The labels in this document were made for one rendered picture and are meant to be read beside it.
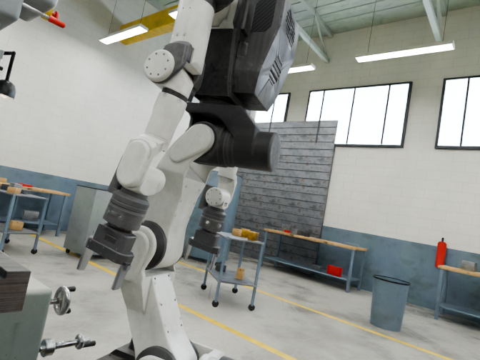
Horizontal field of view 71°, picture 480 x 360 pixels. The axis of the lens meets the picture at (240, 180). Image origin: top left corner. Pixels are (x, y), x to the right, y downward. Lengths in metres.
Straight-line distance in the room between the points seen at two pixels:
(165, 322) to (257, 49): 0.80
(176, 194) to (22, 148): 7.41
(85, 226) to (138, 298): 4.78
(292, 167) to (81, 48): 5.77
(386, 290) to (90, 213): 4.40
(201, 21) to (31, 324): 1.14
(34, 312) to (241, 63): 1.09
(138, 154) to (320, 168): 7.94
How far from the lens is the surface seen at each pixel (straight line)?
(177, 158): 0.98
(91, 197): 5.77
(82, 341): 1.59
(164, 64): 0.84
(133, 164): 0.80
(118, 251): 0.83
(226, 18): 1.04
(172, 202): 1.01
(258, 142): 0.93
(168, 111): 0.82
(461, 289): 7.74
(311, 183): 8.64
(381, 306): 5.12
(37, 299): 1.44
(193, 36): 0.88
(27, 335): 1.48
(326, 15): 9.34
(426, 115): 8.32
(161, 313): 1.05
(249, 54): 0.99
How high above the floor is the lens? 1.15
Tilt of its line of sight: 5 degrees up
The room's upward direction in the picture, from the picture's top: 11 degrees clockwise
